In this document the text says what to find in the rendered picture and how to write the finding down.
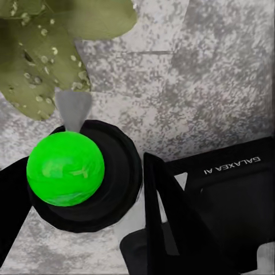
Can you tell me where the insectifuge atomizer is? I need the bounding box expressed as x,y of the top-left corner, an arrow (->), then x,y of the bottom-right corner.
26,88 -> 143,233

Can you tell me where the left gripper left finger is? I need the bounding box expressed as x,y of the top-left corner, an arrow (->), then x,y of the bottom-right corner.
0,156 -> 33,268

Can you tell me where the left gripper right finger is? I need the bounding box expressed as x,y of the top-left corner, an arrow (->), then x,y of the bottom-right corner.
143,152 -> 240,275

